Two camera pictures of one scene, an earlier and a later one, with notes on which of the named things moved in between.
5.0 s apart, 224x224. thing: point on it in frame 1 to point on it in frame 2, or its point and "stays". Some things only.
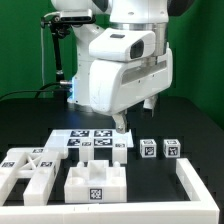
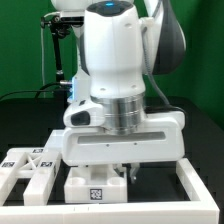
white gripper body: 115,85 to 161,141
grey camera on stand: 76,15 stays
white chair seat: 95,183 stays
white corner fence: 205,211 stays
